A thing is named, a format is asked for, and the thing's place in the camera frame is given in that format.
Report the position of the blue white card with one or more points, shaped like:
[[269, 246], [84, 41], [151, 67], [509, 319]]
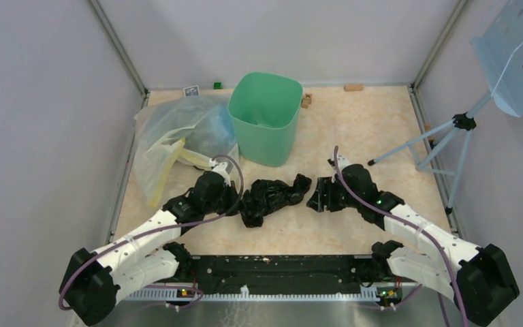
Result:
[[191, 91]]

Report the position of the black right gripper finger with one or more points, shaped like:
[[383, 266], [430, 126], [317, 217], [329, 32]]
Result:
[[314, 202], [324, 185]]

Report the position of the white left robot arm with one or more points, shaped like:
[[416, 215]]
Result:
[[96, 281]]

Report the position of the white toothed cable rail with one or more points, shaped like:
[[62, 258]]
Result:
[[368, 294]]

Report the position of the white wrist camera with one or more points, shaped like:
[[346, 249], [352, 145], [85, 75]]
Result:
[[221, 169], [339, 162]]

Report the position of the clear yellow plastic bag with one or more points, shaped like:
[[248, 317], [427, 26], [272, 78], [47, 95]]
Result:
[[190, 130]]

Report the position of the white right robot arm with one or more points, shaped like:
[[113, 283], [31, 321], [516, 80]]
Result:
[[478, 280]]

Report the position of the black trash bag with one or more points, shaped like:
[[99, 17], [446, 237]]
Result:
[[266, 197]]

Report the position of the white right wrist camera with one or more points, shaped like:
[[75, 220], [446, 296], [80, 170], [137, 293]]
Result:
[[339, 162]]

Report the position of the wooden block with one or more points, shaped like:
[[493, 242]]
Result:
[[353, 87]]

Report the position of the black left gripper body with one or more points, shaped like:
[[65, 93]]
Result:
[[225, 201]]

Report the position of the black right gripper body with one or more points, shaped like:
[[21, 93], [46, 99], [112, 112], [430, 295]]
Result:
[[339, 198]]

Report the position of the green plastic trash bin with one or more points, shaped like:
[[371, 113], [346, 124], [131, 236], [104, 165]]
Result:
[[264, 109]]

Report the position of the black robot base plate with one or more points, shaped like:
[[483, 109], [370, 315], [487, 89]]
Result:
[[281, 274]]

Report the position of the small wooden toy pieces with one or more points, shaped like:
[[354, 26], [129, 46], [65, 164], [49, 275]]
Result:
[[307, 100]]

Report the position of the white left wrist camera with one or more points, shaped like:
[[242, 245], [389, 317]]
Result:
[[221, 169]]

